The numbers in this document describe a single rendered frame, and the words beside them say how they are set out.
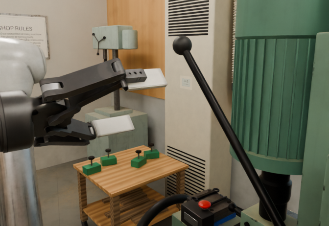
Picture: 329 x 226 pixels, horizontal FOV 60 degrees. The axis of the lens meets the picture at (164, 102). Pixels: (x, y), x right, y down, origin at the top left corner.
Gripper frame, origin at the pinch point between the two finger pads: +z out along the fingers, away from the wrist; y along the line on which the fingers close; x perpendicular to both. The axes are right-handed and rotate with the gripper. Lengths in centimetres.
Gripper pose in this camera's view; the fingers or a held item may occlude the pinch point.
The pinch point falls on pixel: (139, 103)
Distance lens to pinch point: 46.0
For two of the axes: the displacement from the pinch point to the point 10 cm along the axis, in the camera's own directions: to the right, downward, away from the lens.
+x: -3.9, -8.4, 3.9
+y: 4.3, -5.3, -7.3
